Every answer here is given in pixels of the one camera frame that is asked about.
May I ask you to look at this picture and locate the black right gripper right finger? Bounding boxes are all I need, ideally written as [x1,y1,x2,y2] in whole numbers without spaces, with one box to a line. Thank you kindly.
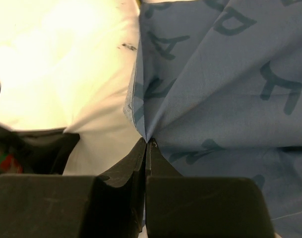
[145,141,275,238]

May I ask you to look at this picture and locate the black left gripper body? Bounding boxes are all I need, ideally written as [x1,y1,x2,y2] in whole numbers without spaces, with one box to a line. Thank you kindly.
[0,125,80,175]

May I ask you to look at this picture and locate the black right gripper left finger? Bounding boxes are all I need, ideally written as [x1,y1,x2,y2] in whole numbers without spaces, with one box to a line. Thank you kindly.
[0,139,146,238]

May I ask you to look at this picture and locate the white pillow yellow underside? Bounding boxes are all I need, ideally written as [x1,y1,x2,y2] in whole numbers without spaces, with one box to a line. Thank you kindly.
[0,0,140,175]

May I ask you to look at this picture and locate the blue printed pillowcase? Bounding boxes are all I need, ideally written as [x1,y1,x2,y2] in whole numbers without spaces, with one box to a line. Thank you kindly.
[124,0,302,238]

